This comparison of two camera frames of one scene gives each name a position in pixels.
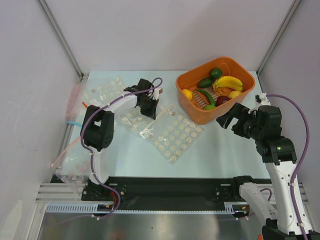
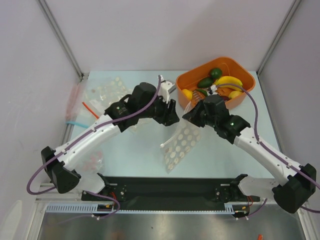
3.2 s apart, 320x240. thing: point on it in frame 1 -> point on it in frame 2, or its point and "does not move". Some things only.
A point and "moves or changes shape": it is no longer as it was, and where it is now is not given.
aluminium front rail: x=61 y=193 does not move
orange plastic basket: x=229 y=67 does not move
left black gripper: x=151 y=113 -> x=168 y=115
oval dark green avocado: x=205 y=82 does not move
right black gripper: x=236 y=121 -> x=198 y=116
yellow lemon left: x=188 y=93 does not move
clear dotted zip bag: x=172 y=134 moves or changes shape
